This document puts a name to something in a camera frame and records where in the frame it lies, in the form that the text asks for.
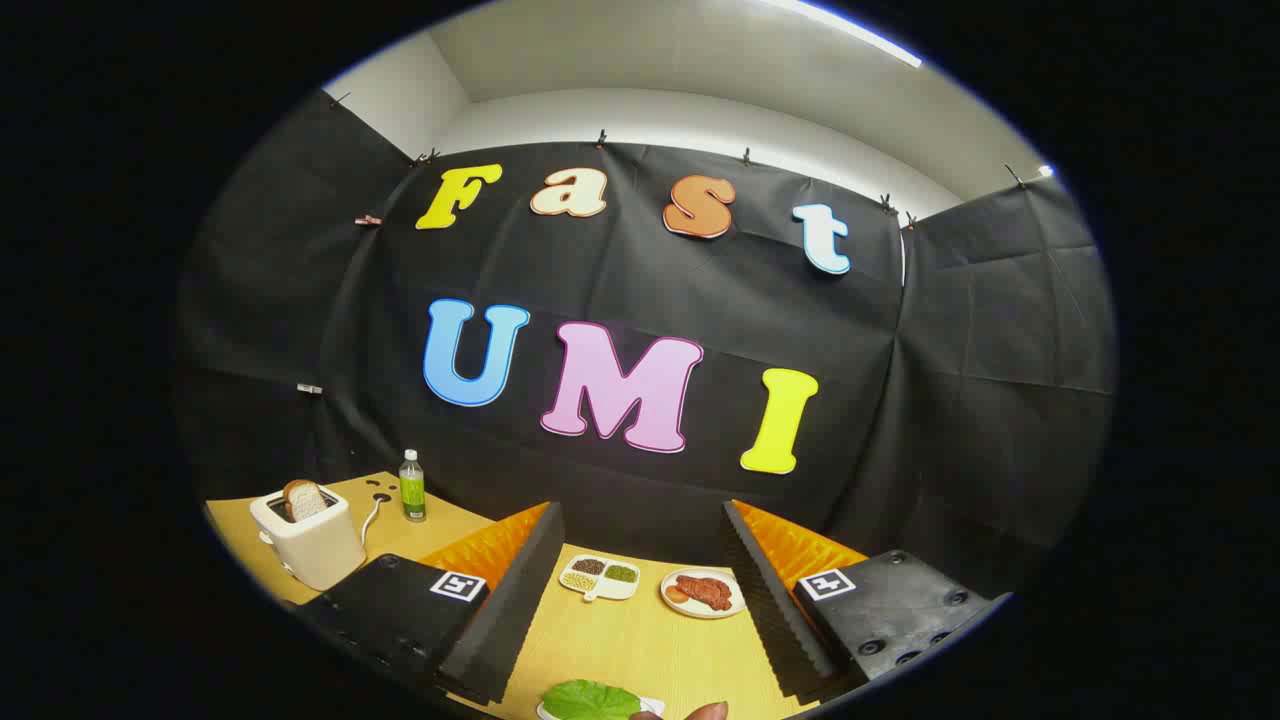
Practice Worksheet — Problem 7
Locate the white toaster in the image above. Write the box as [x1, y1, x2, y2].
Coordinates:
[249, 485, 367, 592]

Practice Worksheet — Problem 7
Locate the round white meat plate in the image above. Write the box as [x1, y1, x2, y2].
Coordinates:
[660, 567, 747, 620]

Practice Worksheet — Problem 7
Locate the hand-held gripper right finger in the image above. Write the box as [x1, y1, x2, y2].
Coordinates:
[720, 498, 1013, 703]

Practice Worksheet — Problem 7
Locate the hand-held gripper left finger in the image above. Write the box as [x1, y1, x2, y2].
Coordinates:
[295, 500, 567, 709]

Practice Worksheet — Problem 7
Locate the brown crust bread slice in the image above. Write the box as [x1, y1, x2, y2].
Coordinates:
[282, 479, 329, 523]

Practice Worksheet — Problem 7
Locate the black backdrop cloth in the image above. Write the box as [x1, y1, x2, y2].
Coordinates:
[172, 88, 1119, 601]

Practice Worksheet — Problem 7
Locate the green lettuce leaf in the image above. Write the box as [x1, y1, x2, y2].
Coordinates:
[541, 679, 642, 720]

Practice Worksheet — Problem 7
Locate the white square plate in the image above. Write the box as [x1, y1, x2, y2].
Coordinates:
[536, 695, 667, 720]

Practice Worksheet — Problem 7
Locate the brown cooked meat piece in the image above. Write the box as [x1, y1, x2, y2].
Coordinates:
[675, 574, 734, 612]

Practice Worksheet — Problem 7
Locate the white divided dish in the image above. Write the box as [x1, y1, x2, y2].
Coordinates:
[558, 554, 641, 603]

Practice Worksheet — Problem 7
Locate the green label drink bottle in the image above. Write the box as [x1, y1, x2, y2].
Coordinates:
[399, 449, 428, 523]

